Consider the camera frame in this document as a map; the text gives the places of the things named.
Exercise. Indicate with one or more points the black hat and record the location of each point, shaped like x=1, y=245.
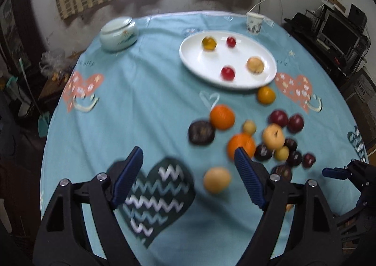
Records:
x=299, y=18

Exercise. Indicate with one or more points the wooden side table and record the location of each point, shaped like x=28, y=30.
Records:
x=55, y=87

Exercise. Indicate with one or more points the large dark purple fruit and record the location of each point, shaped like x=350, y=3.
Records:
x=201, y=132

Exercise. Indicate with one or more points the yellow dimpled pear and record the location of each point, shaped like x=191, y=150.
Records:
x=273, y=136

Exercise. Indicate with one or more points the blue heart print tablecloth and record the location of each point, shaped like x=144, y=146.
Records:
x=147, y=92

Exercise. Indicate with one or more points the celadon lidded jar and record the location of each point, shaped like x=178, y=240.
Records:
x=118, y=34

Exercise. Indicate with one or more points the teal broom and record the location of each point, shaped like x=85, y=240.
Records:
x=44, y=122

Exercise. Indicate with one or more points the pale striped pear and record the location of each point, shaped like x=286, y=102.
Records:
x=216, y=180

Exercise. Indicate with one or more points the yellow green tomato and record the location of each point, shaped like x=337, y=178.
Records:
x=209, y=43

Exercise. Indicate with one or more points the small dark plum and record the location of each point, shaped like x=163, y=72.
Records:
x=282, y=171
x=294, y=158
x=309, y=160
x=263, y=152
x=290, y=144

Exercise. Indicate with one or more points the small red cherry tomato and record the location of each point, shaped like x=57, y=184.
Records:
x=231, y=41

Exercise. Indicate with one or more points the white paper cup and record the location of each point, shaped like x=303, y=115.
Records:
x=254, y=24

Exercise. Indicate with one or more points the white oval plate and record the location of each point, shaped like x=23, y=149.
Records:
x=205, y=60

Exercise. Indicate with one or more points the black speaker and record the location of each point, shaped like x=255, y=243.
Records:
x=357, y=15

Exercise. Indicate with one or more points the yellow orange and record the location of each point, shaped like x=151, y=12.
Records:
x=266, y=95

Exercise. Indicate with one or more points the black monitor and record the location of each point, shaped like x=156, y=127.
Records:
x=337, y=32

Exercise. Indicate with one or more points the clear plastic bag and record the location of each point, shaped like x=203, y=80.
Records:
x=53, y=60

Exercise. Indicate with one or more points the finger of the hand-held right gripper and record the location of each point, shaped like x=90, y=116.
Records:
x=335, y=172

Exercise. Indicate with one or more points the pale yellow pear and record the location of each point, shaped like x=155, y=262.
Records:
x=255, y=65

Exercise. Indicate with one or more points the dark red plum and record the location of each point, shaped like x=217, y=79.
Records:
x=295, y=123
x=278, y=118

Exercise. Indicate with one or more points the dark wooden cabinet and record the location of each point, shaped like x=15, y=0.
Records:
x=11, y=28

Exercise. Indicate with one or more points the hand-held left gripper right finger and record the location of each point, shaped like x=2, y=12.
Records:
x=249, y=178

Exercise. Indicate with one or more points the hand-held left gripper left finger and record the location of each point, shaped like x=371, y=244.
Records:
x=129, y=175

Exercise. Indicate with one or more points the black media stand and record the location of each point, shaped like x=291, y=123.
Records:
x=317, y=51

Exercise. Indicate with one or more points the orange tangerine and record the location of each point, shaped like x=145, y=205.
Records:
x=222, y=117
x=242, y=143

